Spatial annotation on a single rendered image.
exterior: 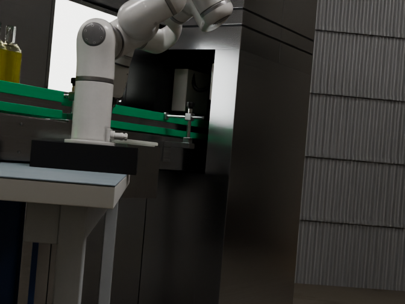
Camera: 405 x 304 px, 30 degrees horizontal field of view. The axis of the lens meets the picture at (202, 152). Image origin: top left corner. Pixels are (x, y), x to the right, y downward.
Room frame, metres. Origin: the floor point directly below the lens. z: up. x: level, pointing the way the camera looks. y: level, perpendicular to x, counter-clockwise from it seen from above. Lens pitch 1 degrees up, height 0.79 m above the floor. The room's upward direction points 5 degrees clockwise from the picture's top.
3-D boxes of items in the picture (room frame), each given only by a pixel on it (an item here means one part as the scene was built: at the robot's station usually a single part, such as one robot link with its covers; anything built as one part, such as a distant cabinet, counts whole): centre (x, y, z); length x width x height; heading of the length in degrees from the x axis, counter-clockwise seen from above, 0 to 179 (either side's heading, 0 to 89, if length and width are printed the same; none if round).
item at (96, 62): (1.89, 0.28, 1.05); 0.13 x 0.10 x 0.16; 176
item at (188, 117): (2.78, 0.08, 0.90); 0.17 x 0.05 x 0.23; 59
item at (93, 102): (1.88, 0.27, 0.89); 0.16 x 0.13 x 0.15; 91
